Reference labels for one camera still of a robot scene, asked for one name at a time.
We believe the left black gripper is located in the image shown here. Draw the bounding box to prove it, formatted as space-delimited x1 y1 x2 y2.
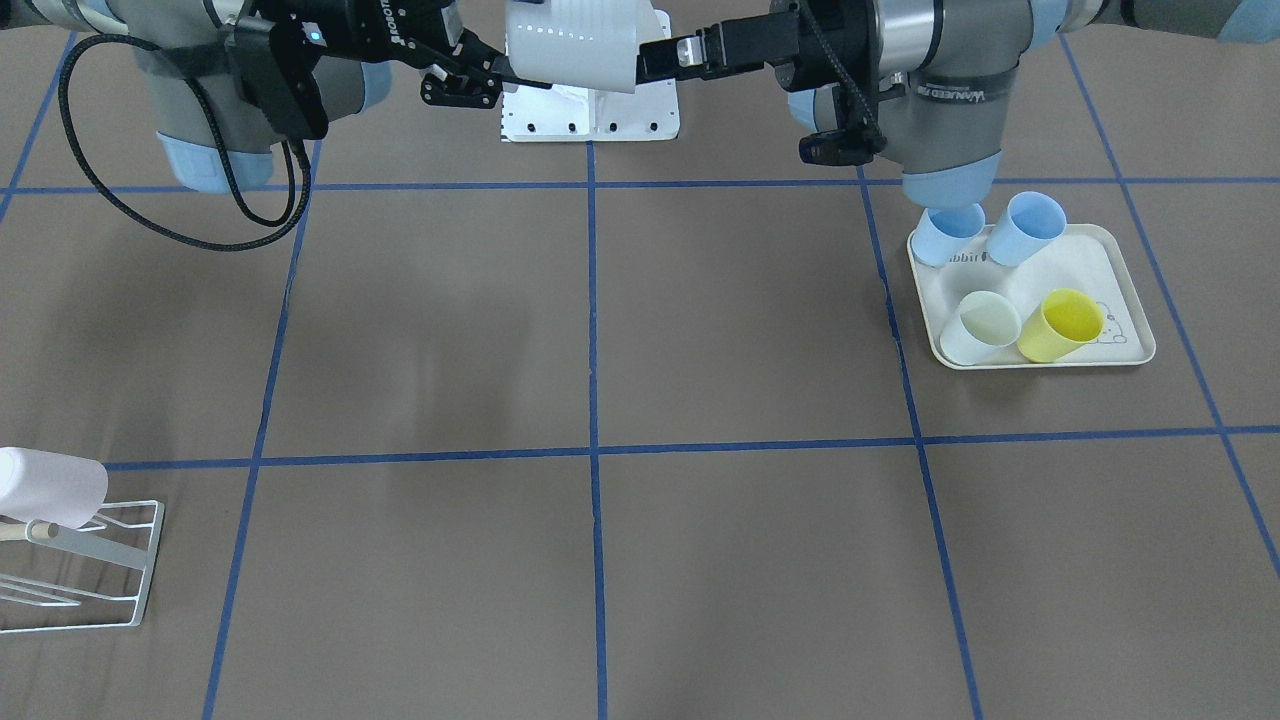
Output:
636 1 881 91

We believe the white wire cup rack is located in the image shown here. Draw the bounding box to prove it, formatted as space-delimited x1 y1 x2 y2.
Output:
1 500 166 635

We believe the pink plastic cup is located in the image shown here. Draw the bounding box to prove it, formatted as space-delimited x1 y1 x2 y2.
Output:
1 447 108 529

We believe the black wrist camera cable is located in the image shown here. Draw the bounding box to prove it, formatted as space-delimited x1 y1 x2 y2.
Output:
58 35 314 252

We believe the yellow plastic cup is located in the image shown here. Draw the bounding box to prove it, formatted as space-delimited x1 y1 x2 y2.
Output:
1016 288 1105 363

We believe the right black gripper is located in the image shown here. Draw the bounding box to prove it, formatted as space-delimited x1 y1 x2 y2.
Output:
228 1 553 140

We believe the grey plastic cup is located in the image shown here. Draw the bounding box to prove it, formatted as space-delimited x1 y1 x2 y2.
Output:
506 1 652 94

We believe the white pedestal column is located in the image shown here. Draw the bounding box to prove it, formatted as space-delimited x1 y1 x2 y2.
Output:
500 1 681 143

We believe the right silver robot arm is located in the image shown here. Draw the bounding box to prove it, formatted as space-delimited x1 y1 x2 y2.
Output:
3 1 522 193

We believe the cream plastic tray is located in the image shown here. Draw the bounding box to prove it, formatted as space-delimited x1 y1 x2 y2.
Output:
908 224 1157 372

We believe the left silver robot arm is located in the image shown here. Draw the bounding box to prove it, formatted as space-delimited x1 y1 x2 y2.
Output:
636 1 1277 209

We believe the light blue cup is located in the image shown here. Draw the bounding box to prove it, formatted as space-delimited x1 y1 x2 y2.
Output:
986 191 1068 266
909 202 986 266

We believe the pale green cup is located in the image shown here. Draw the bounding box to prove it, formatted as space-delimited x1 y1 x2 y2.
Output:
940 290 1021 366

